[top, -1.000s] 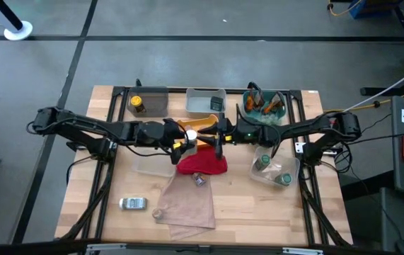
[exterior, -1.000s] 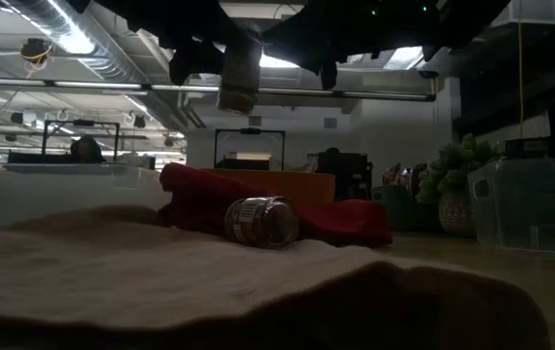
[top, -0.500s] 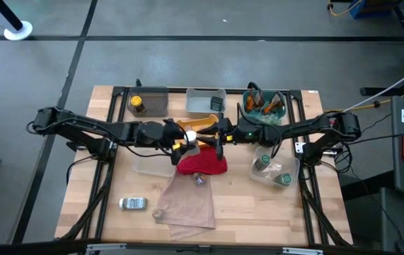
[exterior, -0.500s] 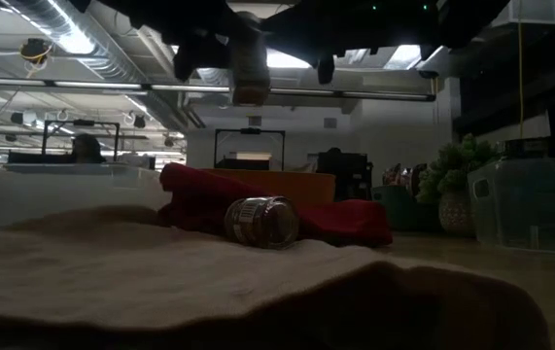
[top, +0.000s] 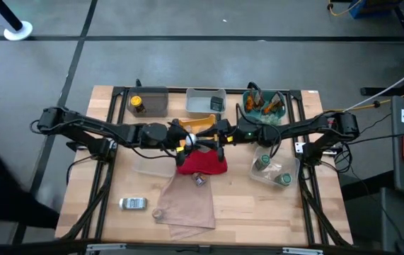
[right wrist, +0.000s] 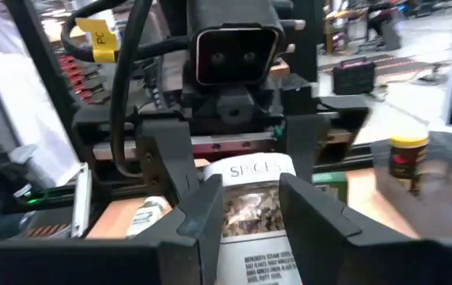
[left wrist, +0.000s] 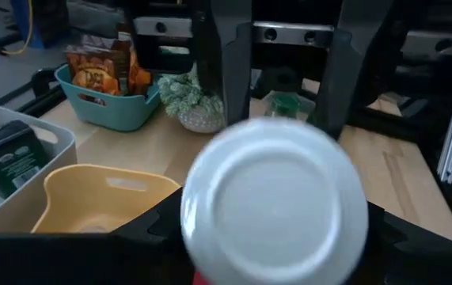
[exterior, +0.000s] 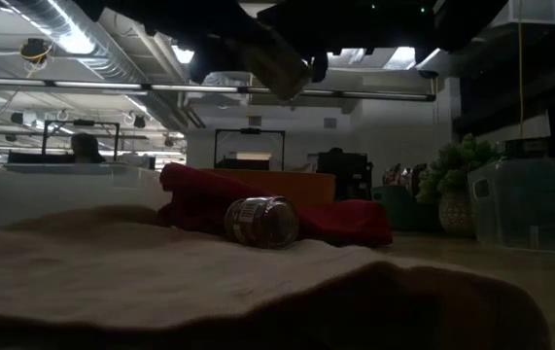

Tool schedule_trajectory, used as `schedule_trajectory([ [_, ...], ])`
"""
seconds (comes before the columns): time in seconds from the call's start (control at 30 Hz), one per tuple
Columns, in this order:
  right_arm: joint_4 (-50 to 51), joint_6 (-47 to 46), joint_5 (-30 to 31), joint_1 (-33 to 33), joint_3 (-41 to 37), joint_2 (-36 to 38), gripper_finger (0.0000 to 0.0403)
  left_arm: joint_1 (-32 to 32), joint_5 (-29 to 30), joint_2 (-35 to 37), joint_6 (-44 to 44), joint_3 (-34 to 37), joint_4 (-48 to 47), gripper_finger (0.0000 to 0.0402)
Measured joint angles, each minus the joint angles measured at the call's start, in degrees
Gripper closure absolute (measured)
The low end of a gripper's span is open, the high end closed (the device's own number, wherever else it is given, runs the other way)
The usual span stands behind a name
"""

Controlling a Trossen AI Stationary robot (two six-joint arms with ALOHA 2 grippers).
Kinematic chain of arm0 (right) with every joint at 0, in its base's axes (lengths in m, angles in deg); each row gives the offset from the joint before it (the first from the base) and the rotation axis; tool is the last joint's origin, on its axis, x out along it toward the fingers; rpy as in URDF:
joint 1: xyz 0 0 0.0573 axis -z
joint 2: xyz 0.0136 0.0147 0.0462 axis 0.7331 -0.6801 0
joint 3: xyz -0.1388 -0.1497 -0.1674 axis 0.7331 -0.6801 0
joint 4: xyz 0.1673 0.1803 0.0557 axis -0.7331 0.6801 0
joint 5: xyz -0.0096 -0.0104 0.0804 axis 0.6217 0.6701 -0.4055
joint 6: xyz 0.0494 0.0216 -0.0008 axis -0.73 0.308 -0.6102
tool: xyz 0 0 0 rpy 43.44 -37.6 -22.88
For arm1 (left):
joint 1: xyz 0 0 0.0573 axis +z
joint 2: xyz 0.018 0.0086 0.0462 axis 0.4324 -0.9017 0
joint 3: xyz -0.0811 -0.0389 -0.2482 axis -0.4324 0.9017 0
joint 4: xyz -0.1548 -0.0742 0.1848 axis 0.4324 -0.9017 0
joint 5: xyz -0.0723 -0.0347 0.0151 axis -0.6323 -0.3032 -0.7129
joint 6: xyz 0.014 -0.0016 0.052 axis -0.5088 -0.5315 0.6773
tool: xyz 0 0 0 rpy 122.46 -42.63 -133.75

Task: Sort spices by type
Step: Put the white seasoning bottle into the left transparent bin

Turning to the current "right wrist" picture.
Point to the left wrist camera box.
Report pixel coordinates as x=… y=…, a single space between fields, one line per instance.
x=235 y=59

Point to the dark spice bottle yellow lid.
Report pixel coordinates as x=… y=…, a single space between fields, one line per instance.
x=407 y=166

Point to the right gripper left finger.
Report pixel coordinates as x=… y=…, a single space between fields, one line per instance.
x=194 y=237

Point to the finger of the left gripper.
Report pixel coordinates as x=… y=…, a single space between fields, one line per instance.
x=306 y=142
x=166 y=154

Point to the row of red tools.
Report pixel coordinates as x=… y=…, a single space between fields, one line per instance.
x=79 y=79

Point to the green rectangular spice tin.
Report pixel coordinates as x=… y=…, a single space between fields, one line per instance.
x=330 y=180

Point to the black carry case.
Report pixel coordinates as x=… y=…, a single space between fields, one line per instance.
x=354 y=79

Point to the smoky dark grey bin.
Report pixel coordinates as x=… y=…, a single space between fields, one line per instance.
x=447 y=198

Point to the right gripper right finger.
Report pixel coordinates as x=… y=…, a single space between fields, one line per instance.
x=320 y=237

